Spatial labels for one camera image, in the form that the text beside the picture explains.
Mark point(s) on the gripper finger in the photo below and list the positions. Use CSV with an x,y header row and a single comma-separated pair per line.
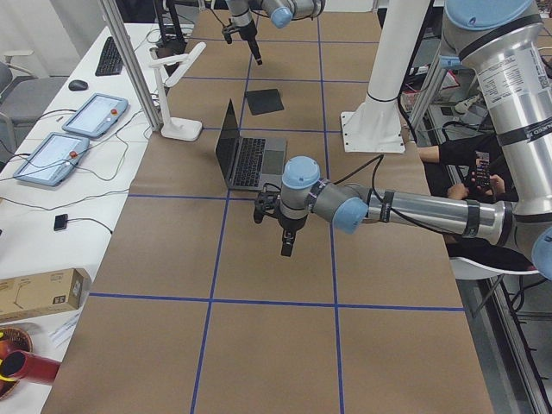
x,y
288,239
255,51

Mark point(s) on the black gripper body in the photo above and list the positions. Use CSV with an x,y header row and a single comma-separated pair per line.
x,y
287,223
247,30

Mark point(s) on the black mouse pad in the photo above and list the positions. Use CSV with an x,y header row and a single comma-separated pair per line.
x,y
264,101

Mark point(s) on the grey laptop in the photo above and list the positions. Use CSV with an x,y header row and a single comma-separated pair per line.
x,y
248,164

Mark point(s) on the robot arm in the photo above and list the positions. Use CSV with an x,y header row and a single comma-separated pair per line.
x,y
496,39
279,12

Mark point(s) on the black desk mouse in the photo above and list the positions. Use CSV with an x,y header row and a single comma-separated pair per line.
x,y
78,85

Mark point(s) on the black keyboard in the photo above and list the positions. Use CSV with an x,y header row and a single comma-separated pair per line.
x,y
110,61

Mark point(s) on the far teach pendant tablet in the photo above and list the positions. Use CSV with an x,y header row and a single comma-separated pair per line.
x,y
96,116

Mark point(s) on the teach pendant tablet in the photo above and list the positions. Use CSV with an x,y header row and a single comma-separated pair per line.
x,y
53,160
96,116

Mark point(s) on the white chair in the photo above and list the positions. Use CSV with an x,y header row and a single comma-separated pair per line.
x,y
466,269

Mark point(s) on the person in black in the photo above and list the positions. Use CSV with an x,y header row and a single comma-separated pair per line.
x,y
462,152

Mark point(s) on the black smartphone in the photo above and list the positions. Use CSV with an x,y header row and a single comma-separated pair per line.
x,y
481,176

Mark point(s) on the small black device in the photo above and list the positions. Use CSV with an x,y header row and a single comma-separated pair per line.
x,y
60,222

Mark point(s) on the near teach pendant tablet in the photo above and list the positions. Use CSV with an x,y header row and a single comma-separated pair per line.
x,y
53,160

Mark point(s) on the grey office chair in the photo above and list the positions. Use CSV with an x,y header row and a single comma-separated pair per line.
x,y
24,97

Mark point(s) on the cardboard box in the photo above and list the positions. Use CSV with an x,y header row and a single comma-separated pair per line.
x,y
42,294

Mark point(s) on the red cylinder object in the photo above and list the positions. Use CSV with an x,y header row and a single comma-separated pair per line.
x,y
24,366

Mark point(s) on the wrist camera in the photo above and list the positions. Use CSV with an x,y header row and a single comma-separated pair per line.
x,y
266,204

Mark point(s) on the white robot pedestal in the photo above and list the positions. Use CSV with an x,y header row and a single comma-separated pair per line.
x,y
375,126

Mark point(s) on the aluminium frame post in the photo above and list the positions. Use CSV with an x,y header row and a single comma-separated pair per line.
x,y
113,18

